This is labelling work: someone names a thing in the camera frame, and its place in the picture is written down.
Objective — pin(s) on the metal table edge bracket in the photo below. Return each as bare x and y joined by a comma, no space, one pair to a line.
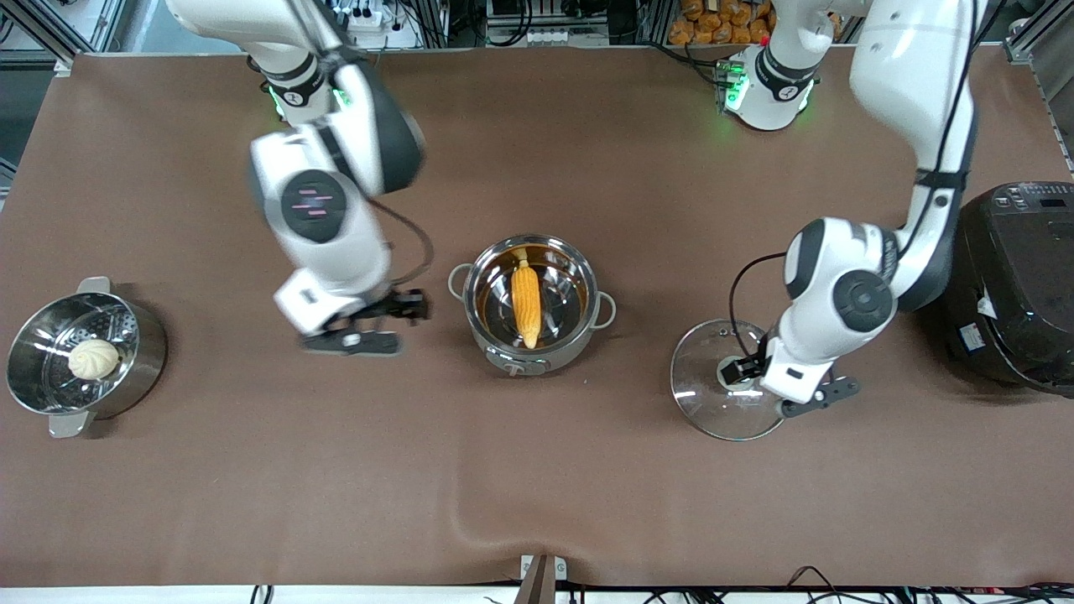
541,575

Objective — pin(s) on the brown table cover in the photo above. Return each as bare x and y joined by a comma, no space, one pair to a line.
537,486

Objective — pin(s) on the yellow corn cob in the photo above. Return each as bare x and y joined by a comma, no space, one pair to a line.
527,298

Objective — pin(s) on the aluminium frame profile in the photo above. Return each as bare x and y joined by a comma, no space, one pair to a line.
1036,38
75,33

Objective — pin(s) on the black rice cooker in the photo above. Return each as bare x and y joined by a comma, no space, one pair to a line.
1015,285

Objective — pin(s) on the silver electric cooking pot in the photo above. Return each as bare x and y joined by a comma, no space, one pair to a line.
554,356

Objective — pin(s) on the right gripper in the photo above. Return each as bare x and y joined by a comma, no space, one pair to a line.
398,304

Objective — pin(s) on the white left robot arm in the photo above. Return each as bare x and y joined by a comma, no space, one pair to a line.
910,75

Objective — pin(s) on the white power strip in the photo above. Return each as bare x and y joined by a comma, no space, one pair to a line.
361,17

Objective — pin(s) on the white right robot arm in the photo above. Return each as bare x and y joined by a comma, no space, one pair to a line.
323,210

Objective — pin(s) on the glass pot lid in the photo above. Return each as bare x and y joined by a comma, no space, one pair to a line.
705,403

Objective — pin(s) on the white steamed bun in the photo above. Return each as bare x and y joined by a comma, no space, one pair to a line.
94,359

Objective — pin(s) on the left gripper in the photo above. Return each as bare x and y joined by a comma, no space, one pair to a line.
749,367

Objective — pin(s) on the steel steamer pot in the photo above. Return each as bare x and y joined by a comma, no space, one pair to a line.
143,352

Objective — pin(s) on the bag of orange bread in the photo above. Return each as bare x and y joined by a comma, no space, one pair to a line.
722,25

